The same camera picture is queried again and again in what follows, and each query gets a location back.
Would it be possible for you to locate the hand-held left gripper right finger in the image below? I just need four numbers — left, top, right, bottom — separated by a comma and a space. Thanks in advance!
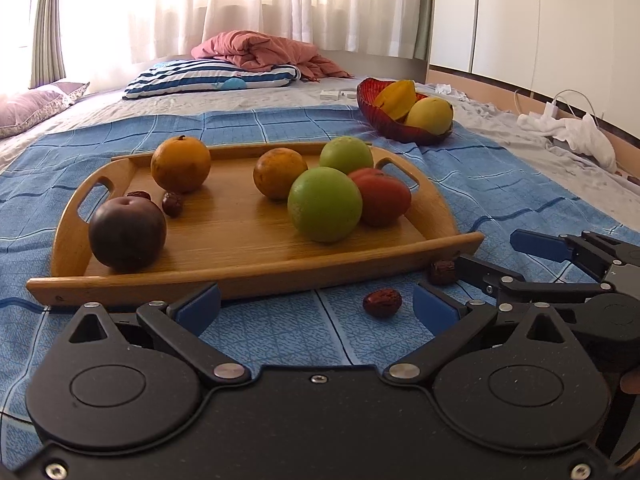
384, 282, 571, 387

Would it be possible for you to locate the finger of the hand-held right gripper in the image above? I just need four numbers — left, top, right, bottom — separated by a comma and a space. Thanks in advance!
457, 255, 526, 306
511, 229, 626, 273

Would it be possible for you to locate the yellow starfruit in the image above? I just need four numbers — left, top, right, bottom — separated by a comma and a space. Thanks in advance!
374, 80, 417, 122

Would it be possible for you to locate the blue checkered cloth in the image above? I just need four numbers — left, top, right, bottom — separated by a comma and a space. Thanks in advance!
0, 105, 640, 426

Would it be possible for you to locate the purple floral pillow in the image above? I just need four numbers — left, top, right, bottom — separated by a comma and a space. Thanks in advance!
0, 81, 91, 139

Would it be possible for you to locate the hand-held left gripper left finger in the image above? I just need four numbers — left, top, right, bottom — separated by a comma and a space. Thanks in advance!
67, 282, 251, 387

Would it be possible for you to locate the pink crumpled blanket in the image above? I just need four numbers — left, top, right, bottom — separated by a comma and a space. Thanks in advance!
191, 31, 353, 81

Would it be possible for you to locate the white sheer curtain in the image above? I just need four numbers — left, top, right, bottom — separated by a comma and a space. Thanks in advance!
50, 0, 431, 67

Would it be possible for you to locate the small white crumpled cloth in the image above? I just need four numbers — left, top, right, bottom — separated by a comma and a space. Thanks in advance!
434, 81, 469, 102

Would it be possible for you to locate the large orange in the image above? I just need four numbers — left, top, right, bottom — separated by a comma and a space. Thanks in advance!
150, 135, 212, 194

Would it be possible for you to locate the dark purple round fruit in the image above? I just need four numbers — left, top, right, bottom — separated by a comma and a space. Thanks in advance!
88, 196, 167, 271

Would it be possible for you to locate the small orange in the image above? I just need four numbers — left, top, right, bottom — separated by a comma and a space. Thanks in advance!
253, 147, 309, 200

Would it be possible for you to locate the wooden tray with handles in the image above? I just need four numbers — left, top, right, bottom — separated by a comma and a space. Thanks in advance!
26, 140, 486, 308

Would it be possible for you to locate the white charger with cable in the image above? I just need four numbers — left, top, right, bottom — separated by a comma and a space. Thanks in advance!
515, 89, 601, 126

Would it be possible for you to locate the white crumpled garment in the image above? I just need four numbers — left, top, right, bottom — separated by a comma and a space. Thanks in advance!
516, 112, 618, 173

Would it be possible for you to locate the green round fruit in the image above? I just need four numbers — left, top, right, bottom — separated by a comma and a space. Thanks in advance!
287, 167, 363, 244
319, 136, 375, 175

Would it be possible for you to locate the red glass bowl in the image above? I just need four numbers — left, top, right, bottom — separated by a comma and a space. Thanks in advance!
356, 77, 455, 145

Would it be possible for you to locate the yellow mango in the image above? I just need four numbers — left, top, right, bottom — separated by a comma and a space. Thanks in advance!
405, 96, 454, 136

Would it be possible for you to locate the white wardrobe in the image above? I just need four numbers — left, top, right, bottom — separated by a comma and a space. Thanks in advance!
427, 0, 640, 133

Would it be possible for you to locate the grey bed sheet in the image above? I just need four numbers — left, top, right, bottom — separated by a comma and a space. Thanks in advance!
0, 74, 640, 221

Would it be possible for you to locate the grey-green curtain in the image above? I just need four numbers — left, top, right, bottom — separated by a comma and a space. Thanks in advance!
29, 0, 68, 89
412, 0, 437, 61

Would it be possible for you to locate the red apple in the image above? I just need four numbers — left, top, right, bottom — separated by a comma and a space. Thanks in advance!
347, 168, 413, 227

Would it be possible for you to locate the blue white striped pillow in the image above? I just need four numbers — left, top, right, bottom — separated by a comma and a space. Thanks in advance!
123, 58, 302, 100

